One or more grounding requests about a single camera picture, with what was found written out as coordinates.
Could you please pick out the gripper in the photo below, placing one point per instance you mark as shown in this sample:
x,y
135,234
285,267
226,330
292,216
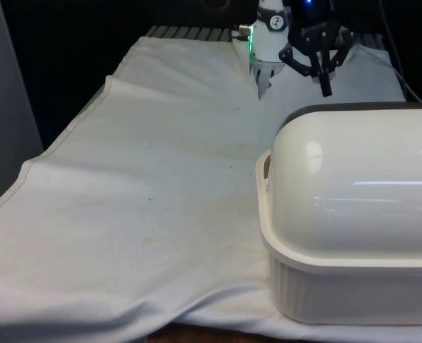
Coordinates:
x,y
314,14

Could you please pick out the rounded box lid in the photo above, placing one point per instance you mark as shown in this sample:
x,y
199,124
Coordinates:
x,y
357,186

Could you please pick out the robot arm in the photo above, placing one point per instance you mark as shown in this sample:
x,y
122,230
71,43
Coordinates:
x,y
267,43

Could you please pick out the cream box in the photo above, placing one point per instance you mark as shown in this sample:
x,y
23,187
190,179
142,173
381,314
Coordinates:
x,y
339,293

